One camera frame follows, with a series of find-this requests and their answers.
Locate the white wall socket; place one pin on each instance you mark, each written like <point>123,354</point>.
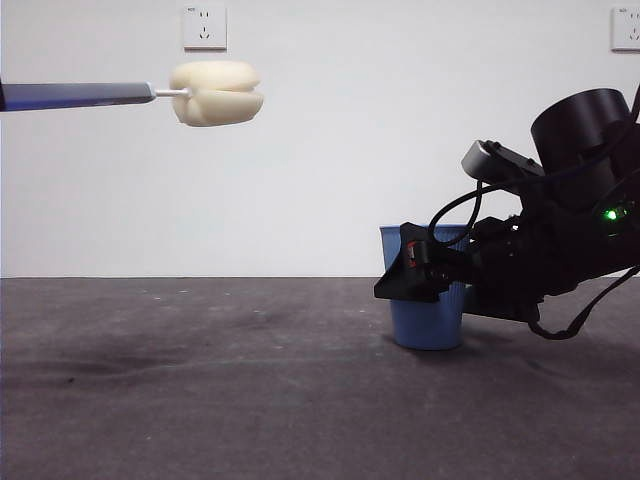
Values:
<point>626,30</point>
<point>204,29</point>

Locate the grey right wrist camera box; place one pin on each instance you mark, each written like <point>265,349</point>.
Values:
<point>492,159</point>

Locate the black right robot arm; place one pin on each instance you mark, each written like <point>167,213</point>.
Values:
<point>570,240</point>

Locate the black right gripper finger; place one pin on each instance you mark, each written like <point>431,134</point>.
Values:
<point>410,280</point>

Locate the blue ribbed plastic cup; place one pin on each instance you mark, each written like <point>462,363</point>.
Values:
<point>425,325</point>

